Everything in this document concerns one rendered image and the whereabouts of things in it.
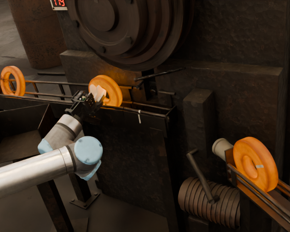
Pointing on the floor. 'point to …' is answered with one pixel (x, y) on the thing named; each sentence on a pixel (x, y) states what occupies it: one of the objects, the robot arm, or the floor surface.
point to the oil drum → (38, 31)
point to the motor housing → (214, 217)
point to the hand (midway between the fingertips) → (103, 89)
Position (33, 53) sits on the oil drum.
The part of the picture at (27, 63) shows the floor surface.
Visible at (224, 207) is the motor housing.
